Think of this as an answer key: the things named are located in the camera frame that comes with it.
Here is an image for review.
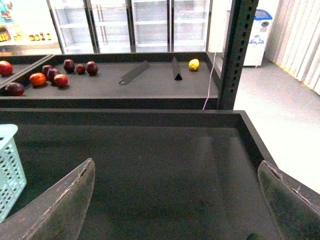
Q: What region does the black rear display tray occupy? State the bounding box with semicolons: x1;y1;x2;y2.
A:
0;51;219;110

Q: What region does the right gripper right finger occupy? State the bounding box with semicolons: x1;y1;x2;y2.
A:
257;160;320;240

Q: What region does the black perforated shelf post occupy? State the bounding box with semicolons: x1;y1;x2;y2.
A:
217;0;259;110

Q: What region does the dark purple apple front left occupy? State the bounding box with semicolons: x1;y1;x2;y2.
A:
5;82;25;97

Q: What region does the small red plum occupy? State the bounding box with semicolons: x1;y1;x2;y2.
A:
75;64;86;75

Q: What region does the orange red tomato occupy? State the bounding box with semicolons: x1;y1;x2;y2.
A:
29;72;47;87

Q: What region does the white chest freezer blue lid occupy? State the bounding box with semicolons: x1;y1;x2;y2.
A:
243;9;273;67

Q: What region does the pink cable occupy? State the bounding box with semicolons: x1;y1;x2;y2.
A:
202;51;218;110

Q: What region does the light blue plastic basket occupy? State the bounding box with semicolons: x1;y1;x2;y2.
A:
0;124;27;222

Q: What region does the black front display tray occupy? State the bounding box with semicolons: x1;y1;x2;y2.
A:
0;108;282;240

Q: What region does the black display tray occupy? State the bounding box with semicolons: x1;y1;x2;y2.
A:
0;51;219;110
0;108;282;240

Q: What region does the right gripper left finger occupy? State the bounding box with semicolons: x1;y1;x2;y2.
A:
0;158;96;240

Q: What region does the glass door refrigerator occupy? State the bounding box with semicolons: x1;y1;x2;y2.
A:
47;0;212;54

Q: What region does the black triangular divider bar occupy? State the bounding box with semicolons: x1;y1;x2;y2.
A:
171;56;183;81

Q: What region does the red apple far left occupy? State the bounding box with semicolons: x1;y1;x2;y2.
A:
0;60;13;77

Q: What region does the black flat divider plate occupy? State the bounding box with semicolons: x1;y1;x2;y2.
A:
119;60;150;85

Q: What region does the red apple small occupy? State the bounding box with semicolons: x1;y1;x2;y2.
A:
53;74;69;88

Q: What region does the dark plum right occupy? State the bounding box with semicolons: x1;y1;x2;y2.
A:
86;61;98;76

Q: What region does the dark plum pair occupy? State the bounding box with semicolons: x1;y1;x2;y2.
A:
42;64;60;84

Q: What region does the shelf with jars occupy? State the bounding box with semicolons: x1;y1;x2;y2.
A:
0;0;62;56

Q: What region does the dark plum back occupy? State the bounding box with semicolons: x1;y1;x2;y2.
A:
63;59;75;74

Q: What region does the yellow lemon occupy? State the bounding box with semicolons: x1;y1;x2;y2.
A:
188;58;200;71

